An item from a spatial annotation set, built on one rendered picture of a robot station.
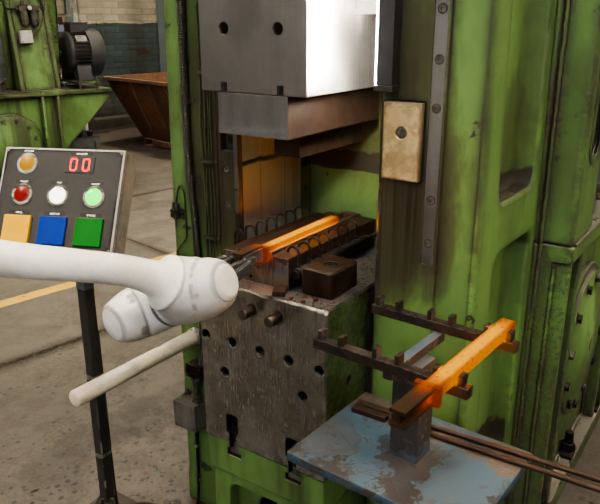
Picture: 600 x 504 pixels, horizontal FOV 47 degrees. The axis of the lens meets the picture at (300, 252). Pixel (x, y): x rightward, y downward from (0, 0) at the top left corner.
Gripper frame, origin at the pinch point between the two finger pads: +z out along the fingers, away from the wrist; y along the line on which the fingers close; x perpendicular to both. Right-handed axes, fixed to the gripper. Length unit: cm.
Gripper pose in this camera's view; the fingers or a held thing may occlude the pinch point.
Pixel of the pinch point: (249, 257)
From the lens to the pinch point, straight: 161.3
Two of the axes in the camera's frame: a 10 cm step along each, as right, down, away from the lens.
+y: 8.2, 1.8, -5.4
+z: 5.7, -3.0, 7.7
